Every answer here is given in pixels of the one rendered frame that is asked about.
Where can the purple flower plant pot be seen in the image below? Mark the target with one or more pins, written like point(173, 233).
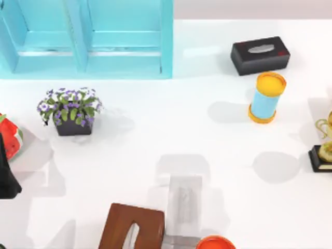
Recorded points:
point(70, 111)

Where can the blue and yellow can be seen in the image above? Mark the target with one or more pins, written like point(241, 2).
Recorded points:
point(265, 99)

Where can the brown wooden tissue box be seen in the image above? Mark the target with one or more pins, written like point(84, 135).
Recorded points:
point(129, 228)

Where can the black tissue box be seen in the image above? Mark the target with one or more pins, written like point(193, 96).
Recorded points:
point(259, 55)

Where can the light blue rack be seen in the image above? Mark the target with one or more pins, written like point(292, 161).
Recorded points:
point(85, 39)

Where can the orange round container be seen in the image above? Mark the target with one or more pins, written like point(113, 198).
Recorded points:
point(215, 243)

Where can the red watermelon print object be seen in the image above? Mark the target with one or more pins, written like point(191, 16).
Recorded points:
point(10, 140)

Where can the gold trophy on black base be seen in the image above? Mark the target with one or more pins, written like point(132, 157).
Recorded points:
point(324, 155)

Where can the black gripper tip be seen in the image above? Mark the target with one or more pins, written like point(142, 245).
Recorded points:
point(6, 173)

